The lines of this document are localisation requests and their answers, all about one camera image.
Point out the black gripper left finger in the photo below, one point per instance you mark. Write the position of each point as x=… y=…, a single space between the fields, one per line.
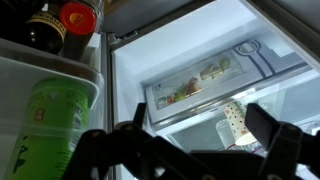
x=146 y=157

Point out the polka dot paper cup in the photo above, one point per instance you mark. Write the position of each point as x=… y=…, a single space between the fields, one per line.
x=235 y=114

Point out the fridge crisper drawer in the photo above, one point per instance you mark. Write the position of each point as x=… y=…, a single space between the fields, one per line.
x=242 y=65

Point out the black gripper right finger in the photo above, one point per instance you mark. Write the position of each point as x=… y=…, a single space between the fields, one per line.
x=286 y=144

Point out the clear door shelf bin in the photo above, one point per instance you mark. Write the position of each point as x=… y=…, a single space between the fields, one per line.
x=21 y=67

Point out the dark sauce bottle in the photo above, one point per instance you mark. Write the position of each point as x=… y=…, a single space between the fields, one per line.
x=44 y=30

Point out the green tea bottle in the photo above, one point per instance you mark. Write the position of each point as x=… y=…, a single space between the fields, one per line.
x=56 y=111

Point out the red lid jar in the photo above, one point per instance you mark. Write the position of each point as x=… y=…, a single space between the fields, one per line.
x=79 y=17

